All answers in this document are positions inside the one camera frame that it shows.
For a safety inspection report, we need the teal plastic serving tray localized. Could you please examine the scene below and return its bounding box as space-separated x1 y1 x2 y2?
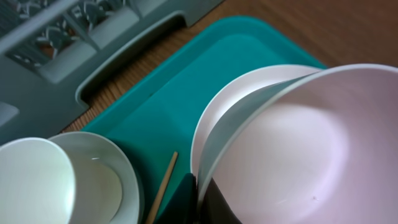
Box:
85 16 322 214

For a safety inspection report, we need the left wooden chopstick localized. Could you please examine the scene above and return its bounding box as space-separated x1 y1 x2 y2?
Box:
145 151 178 224

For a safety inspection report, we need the white plastic cup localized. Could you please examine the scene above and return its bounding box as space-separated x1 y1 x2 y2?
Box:
1 138 75 223

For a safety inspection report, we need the grey plastic dishwasher rack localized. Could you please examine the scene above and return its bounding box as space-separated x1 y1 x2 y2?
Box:
1 0 221 143

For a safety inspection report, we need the grey shallow bowl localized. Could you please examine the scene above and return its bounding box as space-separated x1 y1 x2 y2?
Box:
49 131 142 224

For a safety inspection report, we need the large white round plate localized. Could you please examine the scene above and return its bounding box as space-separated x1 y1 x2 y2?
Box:
190 64 320 175

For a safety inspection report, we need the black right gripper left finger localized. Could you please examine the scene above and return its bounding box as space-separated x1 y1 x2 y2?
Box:
155 173 197 224

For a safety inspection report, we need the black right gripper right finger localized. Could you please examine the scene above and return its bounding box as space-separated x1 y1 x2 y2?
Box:
199 179 241 224

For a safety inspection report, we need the pink bowl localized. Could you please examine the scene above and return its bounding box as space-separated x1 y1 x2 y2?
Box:
196 63 397 223

